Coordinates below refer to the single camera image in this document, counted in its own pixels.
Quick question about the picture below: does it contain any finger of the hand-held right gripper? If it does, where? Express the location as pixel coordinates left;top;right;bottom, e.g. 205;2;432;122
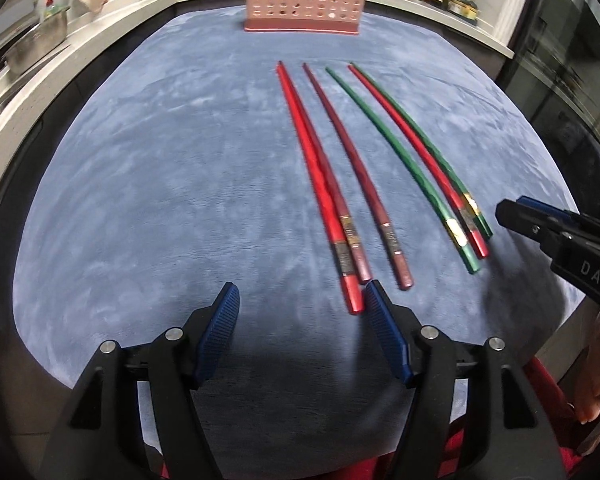
517;196;600;247
495;199;582;257

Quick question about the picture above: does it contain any steel colander bowl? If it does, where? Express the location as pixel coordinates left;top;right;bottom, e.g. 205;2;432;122
2;7;71;78

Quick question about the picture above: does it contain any black framed glass door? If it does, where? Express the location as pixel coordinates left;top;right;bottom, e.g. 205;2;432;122
495;0;600;221

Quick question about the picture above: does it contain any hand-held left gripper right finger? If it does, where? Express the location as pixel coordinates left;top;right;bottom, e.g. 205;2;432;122
364;280;568;480

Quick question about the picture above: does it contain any maroon chopstick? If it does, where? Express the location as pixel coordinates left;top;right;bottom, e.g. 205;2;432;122
316;157;374;283
302;62;413;291

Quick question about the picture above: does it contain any spice jar rack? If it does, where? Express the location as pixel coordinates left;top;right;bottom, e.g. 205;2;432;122
447;0;481;26

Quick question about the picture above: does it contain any blue plush blanket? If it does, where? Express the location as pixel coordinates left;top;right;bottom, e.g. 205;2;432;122
12;4;581;456

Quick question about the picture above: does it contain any red chopstick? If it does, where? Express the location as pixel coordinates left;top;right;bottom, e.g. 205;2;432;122
348;63;490;259
276;61;365;316

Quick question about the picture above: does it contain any person's right hand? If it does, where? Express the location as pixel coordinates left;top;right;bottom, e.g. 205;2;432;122
574;307;600;423

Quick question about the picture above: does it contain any green chopstick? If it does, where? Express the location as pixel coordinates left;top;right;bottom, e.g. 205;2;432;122
351;61;495;240
326;66;481;275

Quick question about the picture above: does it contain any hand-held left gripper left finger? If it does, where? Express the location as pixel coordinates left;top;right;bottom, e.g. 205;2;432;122
40;281;242;480

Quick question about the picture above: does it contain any red cloth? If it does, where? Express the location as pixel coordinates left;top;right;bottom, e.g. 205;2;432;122
162;355;588;480

